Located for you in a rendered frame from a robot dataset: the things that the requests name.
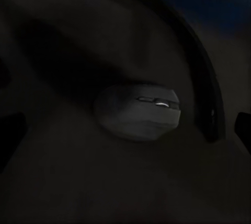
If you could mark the desk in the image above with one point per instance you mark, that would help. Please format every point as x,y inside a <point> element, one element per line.
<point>58,56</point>

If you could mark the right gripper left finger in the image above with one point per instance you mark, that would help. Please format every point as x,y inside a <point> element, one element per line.
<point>12,130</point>

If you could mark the monitor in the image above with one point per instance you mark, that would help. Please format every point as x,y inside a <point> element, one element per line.
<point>204,65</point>

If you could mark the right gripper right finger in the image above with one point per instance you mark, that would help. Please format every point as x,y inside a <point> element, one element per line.
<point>243,129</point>

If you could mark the mouse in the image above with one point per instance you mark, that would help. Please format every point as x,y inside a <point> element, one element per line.
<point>137,112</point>

